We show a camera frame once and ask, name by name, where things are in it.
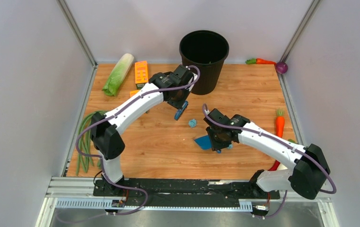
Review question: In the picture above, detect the white radish toy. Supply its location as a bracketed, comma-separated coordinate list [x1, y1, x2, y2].
[276, 163, 288, 171]

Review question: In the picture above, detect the red chili pepper toy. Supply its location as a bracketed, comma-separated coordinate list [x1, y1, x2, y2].
[268, 160, 281, 171]

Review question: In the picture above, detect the carrot toy right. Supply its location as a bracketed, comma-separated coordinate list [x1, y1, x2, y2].
[275, 109, 285, 138]

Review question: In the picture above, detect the napa cabbage toy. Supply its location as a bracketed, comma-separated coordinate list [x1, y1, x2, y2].
[102, 53, 134, 96]

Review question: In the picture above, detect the carrot toy back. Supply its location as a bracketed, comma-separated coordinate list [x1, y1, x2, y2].
[245, 58, 277, 65]

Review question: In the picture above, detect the green long beans bundle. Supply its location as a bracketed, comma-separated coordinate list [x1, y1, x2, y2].
[75, 110, 107, 176]

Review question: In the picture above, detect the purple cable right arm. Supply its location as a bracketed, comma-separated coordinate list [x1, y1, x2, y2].
[202, 103, 338, 219]

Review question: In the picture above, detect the yellow green sponge box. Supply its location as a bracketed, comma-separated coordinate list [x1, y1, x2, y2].
[130, 90, 140, 98]

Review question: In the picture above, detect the carrot toy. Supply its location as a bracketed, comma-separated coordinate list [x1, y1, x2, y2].
[245, 58, 277, 65]
[275, 109, 285, 138]

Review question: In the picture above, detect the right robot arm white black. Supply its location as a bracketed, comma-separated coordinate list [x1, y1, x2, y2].
[202, 104, 337, 200]

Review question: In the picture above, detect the blue dustpan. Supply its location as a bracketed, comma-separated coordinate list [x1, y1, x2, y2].
[193, 135, 221, 154]

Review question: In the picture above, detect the blue hand brush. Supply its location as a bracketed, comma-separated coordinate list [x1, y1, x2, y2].
[174, 101, 189, 121]

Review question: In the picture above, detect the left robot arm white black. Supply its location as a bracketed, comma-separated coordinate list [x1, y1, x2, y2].
[90, 65, 200, 196]

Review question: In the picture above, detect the blue paper scrap upper centre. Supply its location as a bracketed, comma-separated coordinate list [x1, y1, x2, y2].
[188, 119, 197, 128]

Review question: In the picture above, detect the black plastic trash bin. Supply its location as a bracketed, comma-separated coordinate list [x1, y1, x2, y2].
[179, 30, 229, 95]

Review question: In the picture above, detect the purple onion toy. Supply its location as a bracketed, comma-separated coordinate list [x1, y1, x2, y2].
[275, 62, 289, 74]

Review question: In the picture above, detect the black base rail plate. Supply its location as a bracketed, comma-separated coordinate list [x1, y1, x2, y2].
[93, 178, 280, 208]

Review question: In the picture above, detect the orange carton box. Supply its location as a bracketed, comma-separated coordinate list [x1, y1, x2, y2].
[134, 61, 149, 89]

